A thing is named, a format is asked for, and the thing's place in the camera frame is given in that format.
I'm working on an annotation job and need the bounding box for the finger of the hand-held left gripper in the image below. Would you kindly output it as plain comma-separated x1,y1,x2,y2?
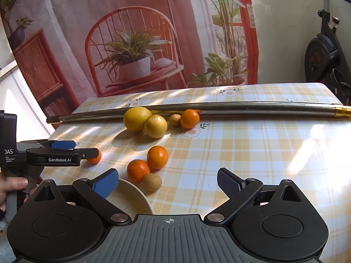
20,139,77,150
27,147,100,160

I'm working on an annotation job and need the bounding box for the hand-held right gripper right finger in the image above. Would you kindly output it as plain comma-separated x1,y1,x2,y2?
204,167,308,224

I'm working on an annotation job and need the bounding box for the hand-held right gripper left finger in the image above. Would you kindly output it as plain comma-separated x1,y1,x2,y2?
30,169,132,224

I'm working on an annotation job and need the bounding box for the small orange mandarin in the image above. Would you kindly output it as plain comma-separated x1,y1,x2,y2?
179,109,201,129
126,159,151,183
147,145,169,170
86,150,102,164

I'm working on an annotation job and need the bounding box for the cream bowl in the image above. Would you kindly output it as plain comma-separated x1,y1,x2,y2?
66,178,153,217

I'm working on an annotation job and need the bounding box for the brown kiwi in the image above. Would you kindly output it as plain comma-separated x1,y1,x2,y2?
142,173,162,192

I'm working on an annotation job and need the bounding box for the large yellow lemon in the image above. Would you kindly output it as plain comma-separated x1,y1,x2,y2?
123,106,153,132

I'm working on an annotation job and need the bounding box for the small yellow lemon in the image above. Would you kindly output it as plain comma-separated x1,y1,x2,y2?
144,114,168,139

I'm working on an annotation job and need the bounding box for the person's left hand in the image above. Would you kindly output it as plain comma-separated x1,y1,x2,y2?
0,177,29,212

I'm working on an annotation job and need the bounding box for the white cabinet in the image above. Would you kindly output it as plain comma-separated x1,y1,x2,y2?
0,60,53,144

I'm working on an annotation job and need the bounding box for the long metal pole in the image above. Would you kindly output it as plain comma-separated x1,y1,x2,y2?
46,100,351,124

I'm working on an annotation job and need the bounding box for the printed backdrop cloth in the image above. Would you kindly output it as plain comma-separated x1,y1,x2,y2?
0,0,260,124

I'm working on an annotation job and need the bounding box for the black exercise bike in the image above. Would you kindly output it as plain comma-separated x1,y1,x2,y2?
297,0,351,106

